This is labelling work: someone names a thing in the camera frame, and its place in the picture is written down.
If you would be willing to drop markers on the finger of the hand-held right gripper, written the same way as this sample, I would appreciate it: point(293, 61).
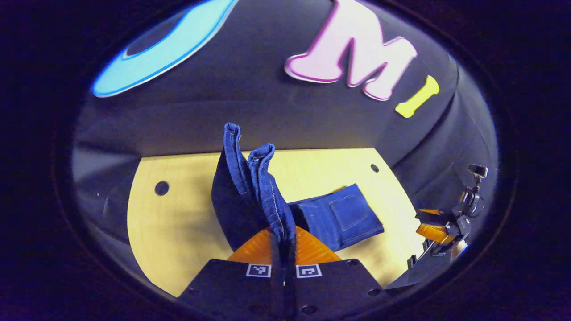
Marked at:
point(430, 216)
point(432, 232)

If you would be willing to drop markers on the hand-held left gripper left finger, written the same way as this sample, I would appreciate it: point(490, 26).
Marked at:
point(232, 285)

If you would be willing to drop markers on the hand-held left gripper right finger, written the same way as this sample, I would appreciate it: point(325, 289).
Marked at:
point(339, 285)

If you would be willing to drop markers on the blue denim jeans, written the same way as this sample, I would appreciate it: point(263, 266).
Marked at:
point(339, 218)

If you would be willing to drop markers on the black backdrop cloth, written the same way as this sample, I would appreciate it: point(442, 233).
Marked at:
point(250, 89)

